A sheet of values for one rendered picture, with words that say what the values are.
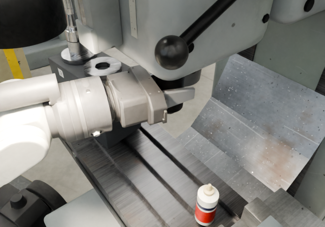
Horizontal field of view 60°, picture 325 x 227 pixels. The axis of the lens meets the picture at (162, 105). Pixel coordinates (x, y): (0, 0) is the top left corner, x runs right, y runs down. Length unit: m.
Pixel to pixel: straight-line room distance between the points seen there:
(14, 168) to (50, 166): 1.66
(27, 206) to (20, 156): 0.74
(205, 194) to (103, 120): 0.25
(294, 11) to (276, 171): 0.45
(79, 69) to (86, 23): 0.39
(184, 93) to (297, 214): 0.31
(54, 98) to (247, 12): 0.26
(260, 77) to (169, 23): 0.55
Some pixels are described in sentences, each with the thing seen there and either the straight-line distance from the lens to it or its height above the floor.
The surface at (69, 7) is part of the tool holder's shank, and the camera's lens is 0.71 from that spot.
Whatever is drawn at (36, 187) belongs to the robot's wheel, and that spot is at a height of 0.60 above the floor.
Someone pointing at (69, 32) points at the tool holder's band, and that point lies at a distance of 0.72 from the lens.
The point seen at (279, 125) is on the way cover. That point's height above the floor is 1.01.
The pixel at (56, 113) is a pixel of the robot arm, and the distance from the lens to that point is 0.40.
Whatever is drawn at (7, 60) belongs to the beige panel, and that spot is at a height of 0.53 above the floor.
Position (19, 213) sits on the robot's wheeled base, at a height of 0.61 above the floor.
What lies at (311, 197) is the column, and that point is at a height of 0.80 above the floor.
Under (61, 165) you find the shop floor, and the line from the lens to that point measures 2.05.
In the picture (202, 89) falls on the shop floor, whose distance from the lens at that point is 2.63.
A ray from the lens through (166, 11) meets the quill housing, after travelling 0.28.
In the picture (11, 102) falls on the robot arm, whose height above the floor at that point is 1.28.
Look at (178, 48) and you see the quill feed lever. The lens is 0.24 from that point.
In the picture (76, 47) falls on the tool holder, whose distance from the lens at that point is 0.74.
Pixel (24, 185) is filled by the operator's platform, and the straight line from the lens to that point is 1.49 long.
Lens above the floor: 1.49
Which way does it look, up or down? 38 degrees down
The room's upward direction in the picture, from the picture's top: straight up
